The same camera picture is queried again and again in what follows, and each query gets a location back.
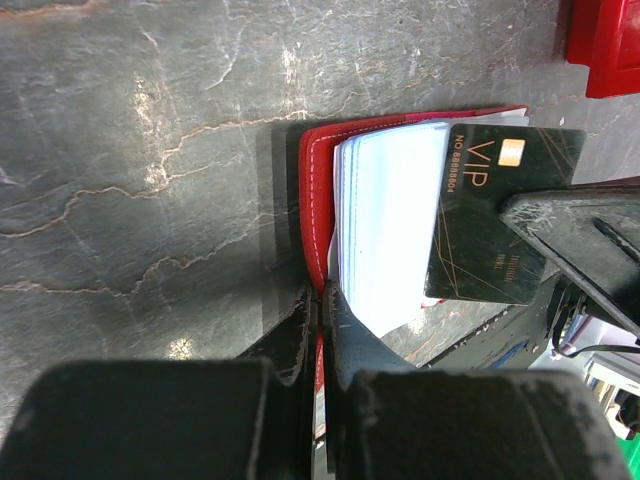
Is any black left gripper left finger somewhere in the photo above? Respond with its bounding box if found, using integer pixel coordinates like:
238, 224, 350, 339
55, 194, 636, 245
1, 288, 317, 479

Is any red leather card holder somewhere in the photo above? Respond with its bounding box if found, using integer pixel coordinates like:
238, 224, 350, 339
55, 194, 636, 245
298, 106, 529, 431

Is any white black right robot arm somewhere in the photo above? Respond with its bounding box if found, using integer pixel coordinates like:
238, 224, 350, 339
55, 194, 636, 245
500, 185, 639, 358

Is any red plastic bin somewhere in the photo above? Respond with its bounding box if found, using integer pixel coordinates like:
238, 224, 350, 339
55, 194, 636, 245
565, 0, 639, 99

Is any black credit card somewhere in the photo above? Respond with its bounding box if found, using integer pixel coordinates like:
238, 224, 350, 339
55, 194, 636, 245
425, 123, 586, 305

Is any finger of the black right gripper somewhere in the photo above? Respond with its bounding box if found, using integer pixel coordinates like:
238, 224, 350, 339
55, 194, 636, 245
500, 187, 639, 335

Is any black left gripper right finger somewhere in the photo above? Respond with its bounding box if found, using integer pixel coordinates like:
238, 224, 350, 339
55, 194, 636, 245
322, 283, 631, 479

